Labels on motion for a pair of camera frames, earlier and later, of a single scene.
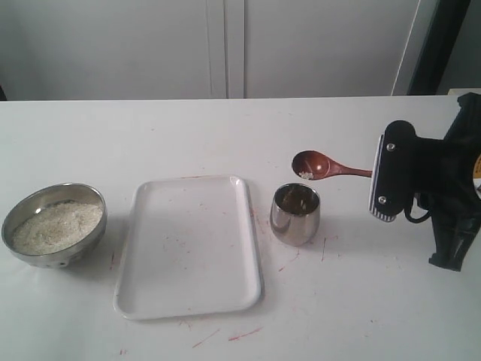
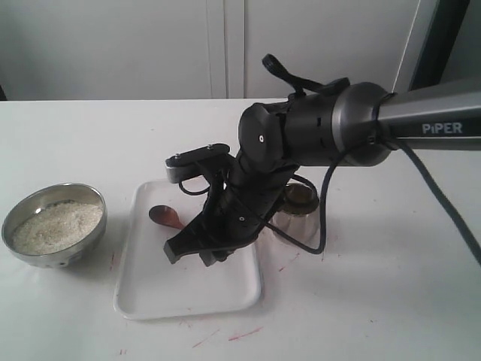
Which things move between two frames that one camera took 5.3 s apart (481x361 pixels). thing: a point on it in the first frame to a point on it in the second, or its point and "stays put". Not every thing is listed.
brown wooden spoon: [315, 165] to [166, 215]
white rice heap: [56, 226] stays put
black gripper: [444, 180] to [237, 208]
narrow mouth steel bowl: [294, 213] stays put
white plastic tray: [188, 247] stays put
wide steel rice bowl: [55, 226] stays put
